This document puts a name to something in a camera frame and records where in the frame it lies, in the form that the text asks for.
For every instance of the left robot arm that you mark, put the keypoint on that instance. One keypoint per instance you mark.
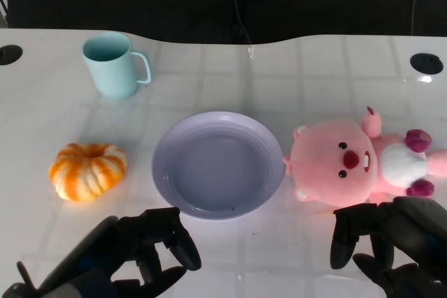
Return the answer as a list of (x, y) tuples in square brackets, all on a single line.
[(70, 287)]

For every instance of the lavender plastic plate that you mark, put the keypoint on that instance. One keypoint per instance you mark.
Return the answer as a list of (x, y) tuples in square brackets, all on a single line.
[(216, 172)]

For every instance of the light blue mug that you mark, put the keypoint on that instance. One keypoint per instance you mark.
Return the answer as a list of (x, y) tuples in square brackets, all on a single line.
[(111, 74)]

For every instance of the orange white striped pumpkin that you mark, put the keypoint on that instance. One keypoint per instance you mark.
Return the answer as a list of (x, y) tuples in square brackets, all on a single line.
[(87, 172)]

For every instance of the white object at edge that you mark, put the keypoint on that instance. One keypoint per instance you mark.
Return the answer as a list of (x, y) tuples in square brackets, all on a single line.
[(3, 1)]

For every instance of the pink plush doll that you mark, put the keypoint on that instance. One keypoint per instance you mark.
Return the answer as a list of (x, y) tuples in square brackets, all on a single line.
[(328, 158)]

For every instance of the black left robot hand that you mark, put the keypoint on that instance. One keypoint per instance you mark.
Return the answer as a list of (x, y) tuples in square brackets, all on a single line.
[(104, 242)]

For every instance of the black round table grommet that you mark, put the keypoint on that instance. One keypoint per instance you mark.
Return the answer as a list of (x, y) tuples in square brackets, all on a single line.
[(8, 55), (426, 63)]

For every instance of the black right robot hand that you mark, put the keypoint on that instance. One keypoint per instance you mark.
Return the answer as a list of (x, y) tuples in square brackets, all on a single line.
[(415, 228)]

